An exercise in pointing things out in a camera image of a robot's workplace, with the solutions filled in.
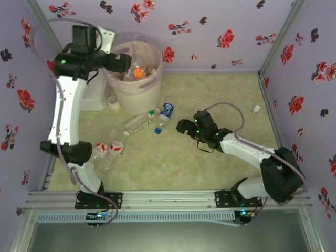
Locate orange label bottle orange cap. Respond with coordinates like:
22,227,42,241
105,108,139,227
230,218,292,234
132,66,148,80

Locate large bottle white green label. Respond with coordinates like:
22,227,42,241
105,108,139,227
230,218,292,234
130,119,152,136

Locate purple plastic bin liner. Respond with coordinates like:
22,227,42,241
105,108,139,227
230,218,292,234
102,31,163,91

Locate white plastic bin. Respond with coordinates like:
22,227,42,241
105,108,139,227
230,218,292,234
104,39,163,115

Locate clear bottle blue cap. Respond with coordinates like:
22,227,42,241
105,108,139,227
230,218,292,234
154,117,171,135

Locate white bottle blue label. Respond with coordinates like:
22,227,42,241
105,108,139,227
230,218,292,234
159,102,175,121

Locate white fabric zip case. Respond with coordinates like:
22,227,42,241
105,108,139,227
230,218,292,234
80,69,111,111

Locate crushed bottle red label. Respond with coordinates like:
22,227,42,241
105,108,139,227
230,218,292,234
101,130,131,172
90,141,110,164

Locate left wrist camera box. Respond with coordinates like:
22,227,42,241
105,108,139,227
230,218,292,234
96,26,117,55

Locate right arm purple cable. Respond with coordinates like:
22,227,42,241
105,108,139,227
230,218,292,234
202,102,308,227

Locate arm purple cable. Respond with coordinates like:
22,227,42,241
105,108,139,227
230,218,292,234
202,102,308,227
31,17,120,228

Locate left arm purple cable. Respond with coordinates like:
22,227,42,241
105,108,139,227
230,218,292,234
31,17,120,228

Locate aluminium corner post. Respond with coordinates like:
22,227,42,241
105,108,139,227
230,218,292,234
25,0,72,69
258,0,307,76

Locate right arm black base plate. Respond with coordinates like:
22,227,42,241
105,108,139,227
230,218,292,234
214,190,263,208

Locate aluminium front rail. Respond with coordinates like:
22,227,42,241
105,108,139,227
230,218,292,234
26,189,312,211

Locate white slotted cable duct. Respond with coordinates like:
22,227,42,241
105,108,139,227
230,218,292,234
35,212,235,224

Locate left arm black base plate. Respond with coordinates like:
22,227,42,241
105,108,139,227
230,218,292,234
75,191,123,210

